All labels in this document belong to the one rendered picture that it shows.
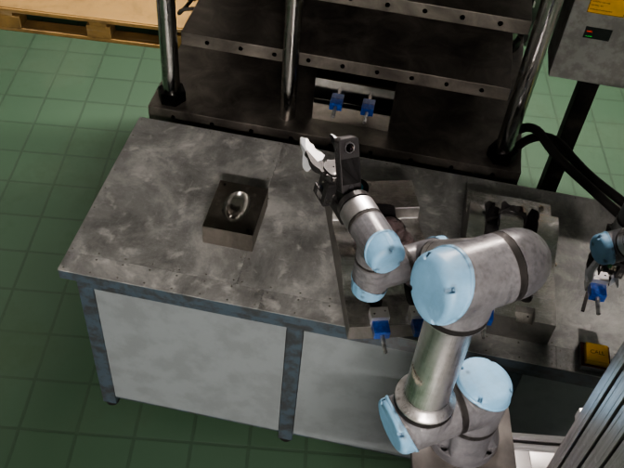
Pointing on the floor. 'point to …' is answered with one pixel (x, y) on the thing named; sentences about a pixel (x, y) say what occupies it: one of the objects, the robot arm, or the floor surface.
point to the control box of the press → (584, 65)
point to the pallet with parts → (130, 17)
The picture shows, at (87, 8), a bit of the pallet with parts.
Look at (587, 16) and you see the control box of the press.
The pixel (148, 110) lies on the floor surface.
